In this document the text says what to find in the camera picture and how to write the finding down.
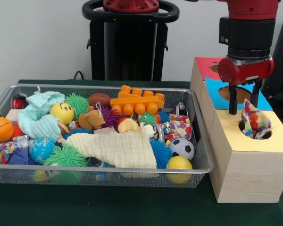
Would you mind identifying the green spiky rubber ball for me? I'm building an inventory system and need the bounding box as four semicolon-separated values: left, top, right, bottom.
42;144;88;167

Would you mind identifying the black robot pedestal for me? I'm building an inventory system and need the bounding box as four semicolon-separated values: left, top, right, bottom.
82;0;180;82

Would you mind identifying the black and white soccer ball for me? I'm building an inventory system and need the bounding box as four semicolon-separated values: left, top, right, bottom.
169;137;195;161

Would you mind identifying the orange toy basketball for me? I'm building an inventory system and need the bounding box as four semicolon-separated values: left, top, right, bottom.
0;117;14;143

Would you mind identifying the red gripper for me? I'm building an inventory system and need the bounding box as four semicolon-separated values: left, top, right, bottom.
218;56;275;116

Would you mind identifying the blue globe ball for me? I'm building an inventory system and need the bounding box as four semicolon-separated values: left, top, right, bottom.
28;137;56;165

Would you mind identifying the cream muslin cloth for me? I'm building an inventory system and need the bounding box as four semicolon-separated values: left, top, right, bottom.
58;122;158;169

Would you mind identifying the mint green muslin cloth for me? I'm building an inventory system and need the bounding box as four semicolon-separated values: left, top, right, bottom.
17;91;66;142

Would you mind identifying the shallow mesh bin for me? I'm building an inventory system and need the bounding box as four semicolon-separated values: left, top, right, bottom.
0;84;215;189

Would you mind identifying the yellow smiley ball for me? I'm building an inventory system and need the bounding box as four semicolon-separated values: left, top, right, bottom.
50;102;75;125

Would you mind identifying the plain yellow ball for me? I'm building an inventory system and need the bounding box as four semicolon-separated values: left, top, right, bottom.
166;155;193;184

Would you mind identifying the wooden box with three holes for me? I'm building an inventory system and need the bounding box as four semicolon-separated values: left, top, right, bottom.
190;57;283;204

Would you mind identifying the orange toy building brick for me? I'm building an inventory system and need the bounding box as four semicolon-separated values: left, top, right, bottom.
110;85;166;115

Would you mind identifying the colourful polka dot cloth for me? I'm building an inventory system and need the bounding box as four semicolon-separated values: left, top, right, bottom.
160;114;194;142
240;98;273;139

